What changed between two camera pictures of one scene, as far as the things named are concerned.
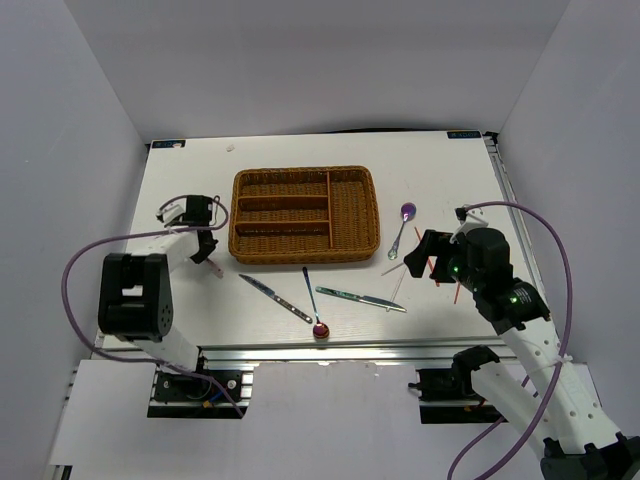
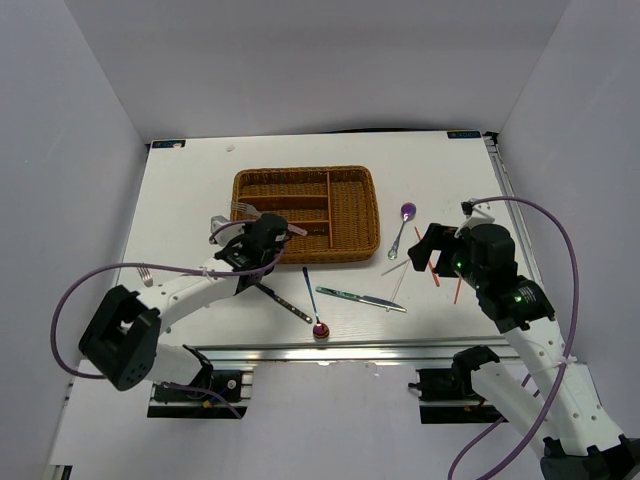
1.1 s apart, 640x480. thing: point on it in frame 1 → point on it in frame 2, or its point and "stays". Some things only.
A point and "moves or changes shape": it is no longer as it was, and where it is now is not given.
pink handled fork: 216,268 moves or changes shape
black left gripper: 197,258 → 241,237
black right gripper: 416,260 stays
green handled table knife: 362,298 stays
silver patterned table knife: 281,300 stays
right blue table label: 463,135 stays
